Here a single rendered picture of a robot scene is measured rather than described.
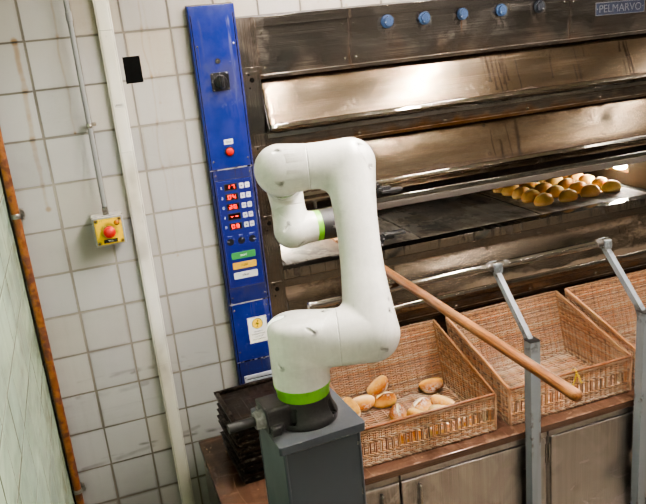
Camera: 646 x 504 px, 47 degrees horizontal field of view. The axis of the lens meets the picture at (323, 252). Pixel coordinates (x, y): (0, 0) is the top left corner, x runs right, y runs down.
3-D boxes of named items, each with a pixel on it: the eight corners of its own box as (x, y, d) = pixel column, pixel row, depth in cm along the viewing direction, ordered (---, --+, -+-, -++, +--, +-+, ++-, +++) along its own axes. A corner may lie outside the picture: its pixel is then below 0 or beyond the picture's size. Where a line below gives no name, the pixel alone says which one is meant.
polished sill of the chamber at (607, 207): (280, 275, 285) (278, 265, 284) (654, 200, 338) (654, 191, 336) (284, 280, 280) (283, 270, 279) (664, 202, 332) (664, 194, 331)
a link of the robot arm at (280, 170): (310, 189, 168) (305, 136, 168) (255, 195, 168) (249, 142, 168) (310, 196, 186) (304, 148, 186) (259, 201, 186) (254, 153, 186)
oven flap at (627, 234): (292, 332, 286) (282, 282, 286) (662, 249, 338) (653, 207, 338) (295, 333, 281) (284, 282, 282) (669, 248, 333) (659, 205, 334)
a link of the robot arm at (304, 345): (345, 400, 161) (337, 320, 156) (274, 408, 161) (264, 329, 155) (340, 374, 174) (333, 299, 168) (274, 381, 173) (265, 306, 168)
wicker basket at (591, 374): (445, 375, 313) (442, 315, 305) (556, 345, 330) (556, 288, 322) (509, 428, 269) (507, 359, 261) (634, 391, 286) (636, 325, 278)
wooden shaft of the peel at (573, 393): (584, 401, 168) (585, 390, 167) (574, 405, 167) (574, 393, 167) (326, 231, 323) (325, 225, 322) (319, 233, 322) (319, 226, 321)
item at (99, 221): (95, 243, 253) (90, 214, 250) (125, 237, 256) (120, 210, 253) (96, 248, 246) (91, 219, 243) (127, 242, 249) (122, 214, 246)
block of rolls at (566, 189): (470, 185, 383) (469, 175, 381) (547, 171, 397) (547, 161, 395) (539, 208, 328) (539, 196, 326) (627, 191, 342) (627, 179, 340)
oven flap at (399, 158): (277, 203, 271) (266, 150, 271) (667, 136, 323) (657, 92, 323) (280, 201, 266) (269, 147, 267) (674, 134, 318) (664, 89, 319)
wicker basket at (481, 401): (312, 409, 296) (305, 346, 288) (438, 377, 312) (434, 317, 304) (357, 472, 252) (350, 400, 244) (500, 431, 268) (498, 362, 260)
